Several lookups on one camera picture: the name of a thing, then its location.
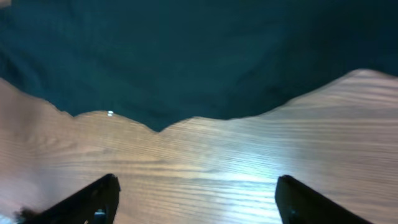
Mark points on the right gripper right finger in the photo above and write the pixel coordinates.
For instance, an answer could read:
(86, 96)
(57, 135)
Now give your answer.
(297, 203)

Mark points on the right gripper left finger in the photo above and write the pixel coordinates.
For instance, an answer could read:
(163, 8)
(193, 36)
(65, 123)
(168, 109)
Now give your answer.
(97, 203)

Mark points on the black t-shirt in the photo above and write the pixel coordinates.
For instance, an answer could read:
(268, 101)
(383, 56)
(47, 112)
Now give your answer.
(159, 62)

